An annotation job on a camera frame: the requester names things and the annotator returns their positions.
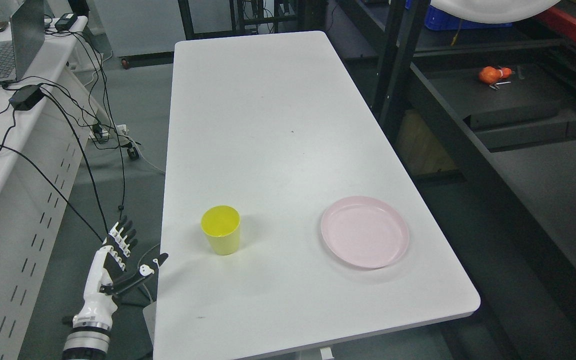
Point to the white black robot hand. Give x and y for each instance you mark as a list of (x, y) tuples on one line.
[(109, 279)]

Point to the yellow plastic cup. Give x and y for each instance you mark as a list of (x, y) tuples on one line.
[(221, 227)]

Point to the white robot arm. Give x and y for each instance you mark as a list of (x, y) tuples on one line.
[(87, 341)]

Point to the black metal shelf rack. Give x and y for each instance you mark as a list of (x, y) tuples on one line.
[(509, 208)]

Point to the orange object on shelf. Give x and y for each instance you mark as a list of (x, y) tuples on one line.
[(491, 75)]

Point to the white perforated side desk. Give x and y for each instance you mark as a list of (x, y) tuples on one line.
[(40, 154)]

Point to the white power strip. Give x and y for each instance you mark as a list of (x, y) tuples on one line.
[(101, 133)]

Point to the black power adapter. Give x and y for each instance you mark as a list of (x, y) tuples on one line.
[(26, 97)]

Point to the grey laptop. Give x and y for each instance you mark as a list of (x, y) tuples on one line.
[(27, 29)]

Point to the pink plastic plate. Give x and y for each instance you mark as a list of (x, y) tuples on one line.
[(364, 232)]

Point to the black power brick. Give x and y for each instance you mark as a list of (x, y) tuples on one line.
[(65, 22)]

